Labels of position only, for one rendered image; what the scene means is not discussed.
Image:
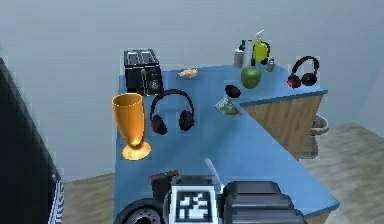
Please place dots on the orange goblet vase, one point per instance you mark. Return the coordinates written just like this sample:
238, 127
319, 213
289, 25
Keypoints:
130, 123

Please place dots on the white thin stick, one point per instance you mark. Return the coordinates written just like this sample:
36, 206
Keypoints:
214, 173

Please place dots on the black toaster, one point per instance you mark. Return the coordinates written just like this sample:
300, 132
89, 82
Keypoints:
142, 71

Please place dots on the green white packet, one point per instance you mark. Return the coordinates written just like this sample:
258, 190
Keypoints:
227, 106

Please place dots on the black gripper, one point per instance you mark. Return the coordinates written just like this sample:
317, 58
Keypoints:
141, 213

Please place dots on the white bottle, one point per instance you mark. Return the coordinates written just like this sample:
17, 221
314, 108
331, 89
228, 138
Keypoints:
247, 55

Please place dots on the small grey shaker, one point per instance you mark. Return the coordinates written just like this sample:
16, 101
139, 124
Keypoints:
270, 65

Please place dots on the tan crumpled bread piece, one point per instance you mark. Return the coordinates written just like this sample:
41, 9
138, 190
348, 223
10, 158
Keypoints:
188, 73

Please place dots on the dark red egg shape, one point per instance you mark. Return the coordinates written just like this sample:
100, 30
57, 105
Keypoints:
232, 91

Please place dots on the black refrigerator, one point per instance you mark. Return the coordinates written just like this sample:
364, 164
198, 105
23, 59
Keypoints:
23, 160

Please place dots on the grey soap bottle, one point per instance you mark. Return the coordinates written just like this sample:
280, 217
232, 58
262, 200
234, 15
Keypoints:
238, 57

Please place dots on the green apple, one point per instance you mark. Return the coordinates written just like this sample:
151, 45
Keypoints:
251, 76

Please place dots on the yellow spray bottle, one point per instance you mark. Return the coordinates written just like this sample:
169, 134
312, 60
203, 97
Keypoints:
260, 50

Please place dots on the grey bin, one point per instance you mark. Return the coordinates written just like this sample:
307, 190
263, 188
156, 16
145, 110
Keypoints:
315, 133

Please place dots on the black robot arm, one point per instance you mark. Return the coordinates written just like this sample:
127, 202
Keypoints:
246, 203

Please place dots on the black red headphones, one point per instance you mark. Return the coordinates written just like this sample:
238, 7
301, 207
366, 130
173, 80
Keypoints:
173, 115
301, 78

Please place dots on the blue top wooden counter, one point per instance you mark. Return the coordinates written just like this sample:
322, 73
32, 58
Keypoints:
233, 140

